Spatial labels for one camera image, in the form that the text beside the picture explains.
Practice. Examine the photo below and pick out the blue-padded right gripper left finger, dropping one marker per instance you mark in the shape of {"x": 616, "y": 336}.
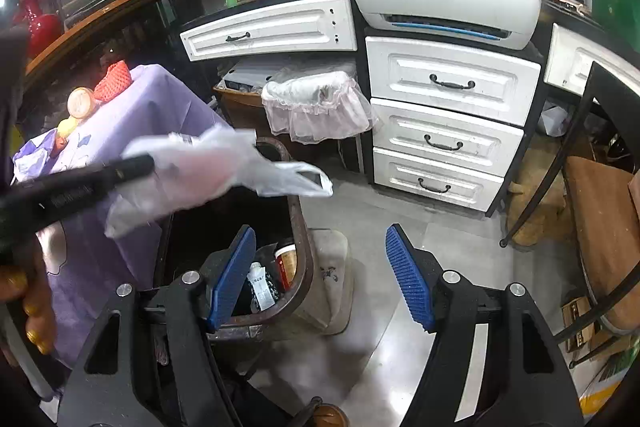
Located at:
{"x": 114, "y": 378}

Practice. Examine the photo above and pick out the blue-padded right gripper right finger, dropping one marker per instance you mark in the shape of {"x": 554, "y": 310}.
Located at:
{"x": 525, "y": 381}

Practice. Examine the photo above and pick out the orange foam fruit net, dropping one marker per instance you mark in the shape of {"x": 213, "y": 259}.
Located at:
{"x": 116, "y": 80}

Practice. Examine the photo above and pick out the red paper cup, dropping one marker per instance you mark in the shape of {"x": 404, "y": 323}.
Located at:
{"x": 286, "y": 258}

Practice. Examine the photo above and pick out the clear plastic bag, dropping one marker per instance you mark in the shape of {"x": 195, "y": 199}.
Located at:
{"x": 190, "y": 170}

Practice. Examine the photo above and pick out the orange-white drink bottle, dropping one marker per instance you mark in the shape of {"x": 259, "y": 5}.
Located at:
{"x": 81, "y": 103}

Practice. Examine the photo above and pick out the black trash bin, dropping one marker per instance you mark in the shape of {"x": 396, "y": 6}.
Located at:
{"x": 190, "y": 235}

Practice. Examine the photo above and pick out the person's left hand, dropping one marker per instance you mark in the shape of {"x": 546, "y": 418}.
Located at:
{"x": 34, "y": 294}

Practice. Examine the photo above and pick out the red ceramic vase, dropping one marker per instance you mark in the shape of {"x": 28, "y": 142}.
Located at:
{"x": 43, "y": 28}

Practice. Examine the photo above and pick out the wooden counter shelf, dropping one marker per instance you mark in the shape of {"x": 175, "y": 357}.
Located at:
{"x": 77, "y": 35}

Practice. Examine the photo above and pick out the brown cushioned chair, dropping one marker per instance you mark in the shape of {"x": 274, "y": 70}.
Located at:
{"x": 605, "y": 209}

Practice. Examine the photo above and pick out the white drawer cabinet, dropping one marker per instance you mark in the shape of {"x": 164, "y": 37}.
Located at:
{"x": 453, "y": 119}

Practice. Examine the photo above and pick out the white lace-covered stool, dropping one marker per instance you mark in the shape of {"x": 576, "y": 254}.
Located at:
{"x": 314, "y": 108}

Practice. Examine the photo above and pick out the white long desk drawer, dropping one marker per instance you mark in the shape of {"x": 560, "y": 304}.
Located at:
{"x": 296, "y": 26}

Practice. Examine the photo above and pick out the white printer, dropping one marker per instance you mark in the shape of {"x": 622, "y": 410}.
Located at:
{"x": 506, "y": 23}

